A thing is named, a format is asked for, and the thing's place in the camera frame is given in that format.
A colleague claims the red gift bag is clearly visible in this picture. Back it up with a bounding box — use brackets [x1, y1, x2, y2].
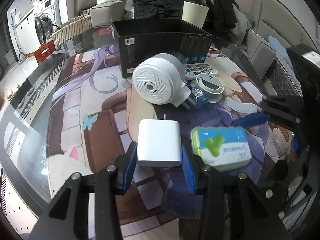
[34, 41, 56, 64]

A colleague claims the green white tissue pack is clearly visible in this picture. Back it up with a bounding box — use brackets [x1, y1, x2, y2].
[190, 127, 252, 172]

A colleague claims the white washing machine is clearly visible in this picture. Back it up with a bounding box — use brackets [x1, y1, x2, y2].
[19, 0, 61, 54]

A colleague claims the anime printed desk mat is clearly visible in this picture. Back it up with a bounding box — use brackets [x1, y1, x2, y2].
[47, 43, 298, 238]

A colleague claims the woven laundry basket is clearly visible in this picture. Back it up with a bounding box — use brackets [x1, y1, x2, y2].
[51, 14, 92, 47]

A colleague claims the black jacket on sofa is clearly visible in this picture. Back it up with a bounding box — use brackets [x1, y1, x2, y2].
[133, 0, 194, 20]

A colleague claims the black cardboard box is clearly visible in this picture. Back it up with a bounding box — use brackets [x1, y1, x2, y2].
[111, 18, 213, 77]

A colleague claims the round white smoke detector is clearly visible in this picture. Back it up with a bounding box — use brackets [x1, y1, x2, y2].
[195, 74, 224, 103]

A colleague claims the dark clothes pile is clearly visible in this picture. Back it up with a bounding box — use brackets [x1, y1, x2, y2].
[194, 0, 238, 42]

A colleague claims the white power adapter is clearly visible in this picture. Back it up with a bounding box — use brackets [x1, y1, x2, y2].
[137, 119, 182, 167]

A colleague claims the white colourful button remote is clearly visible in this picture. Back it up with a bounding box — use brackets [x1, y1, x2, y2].
[184, 63, 219, 81]

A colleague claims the cream tumbler cup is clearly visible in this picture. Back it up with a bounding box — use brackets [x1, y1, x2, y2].
[182, 1, 209, 28]

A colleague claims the grey sofa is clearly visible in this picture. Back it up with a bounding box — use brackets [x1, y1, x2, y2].
[74, 0, 314, 75]

